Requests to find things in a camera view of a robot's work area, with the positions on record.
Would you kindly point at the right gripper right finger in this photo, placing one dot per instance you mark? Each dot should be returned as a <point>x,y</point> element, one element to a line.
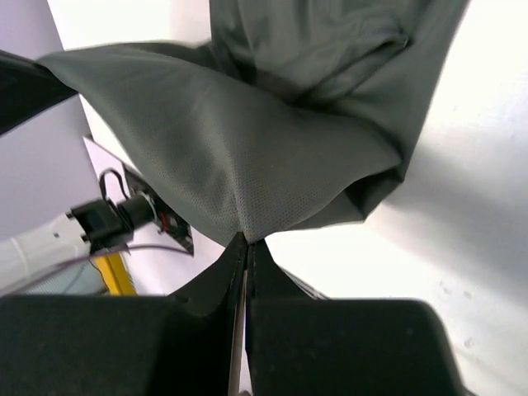
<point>299,345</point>

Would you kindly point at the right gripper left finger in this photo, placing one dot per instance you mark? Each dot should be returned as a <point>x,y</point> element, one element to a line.
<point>186,343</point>

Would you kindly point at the dark grey t-shirt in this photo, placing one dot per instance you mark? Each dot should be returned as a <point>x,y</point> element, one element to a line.
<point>294,115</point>

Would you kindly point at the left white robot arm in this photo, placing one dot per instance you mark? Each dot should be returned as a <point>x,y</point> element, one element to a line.
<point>87,231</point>

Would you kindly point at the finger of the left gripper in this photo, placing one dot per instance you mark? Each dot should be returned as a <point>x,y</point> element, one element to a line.
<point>27,89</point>

